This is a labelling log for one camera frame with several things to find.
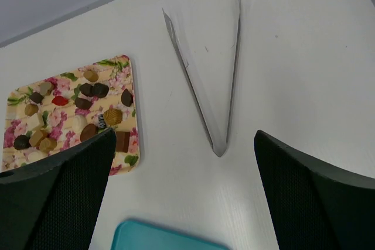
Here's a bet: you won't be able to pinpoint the round brown chocolate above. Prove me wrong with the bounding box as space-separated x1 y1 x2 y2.
80 124 99 142

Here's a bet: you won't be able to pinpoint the floral rectangular tray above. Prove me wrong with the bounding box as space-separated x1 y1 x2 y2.
1 54 140 175

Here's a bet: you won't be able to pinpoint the red chocolate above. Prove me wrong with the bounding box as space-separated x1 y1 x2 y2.
52 95 69 106

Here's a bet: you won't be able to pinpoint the white round chocolate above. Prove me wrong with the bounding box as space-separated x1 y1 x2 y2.
71 115 87 133

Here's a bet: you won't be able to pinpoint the brown rectangular chocolate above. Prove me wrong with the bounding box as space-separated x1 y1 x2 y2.
115 131 130 153

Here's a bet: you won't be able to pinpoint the ridged caramel chocolate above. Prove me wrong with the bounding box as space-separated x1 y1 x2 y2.
103 108 122 126

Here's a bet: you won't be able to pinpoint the dark leaf chocolate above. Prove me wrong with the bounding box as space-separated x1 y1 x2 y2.
121 88 134 107

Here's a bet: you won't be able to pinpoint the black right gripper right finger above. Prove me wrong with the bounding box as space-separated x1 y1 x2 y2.
254 130 374 249

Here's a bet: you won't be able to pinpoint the teal box lid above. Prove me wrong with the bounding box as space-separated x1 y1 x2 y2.
111 219 228 250

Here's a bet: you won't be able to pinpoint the white square chocolate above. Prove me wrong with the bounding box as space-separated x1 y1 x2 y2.
27 113 45 131

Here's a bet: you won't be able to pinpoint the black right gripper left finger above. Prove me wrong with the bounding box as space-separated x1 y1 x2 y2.
1 129 117 249

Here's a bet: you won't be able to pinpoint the metal tongs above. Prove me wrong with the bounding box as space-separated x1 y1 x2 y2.
162 0 243 158

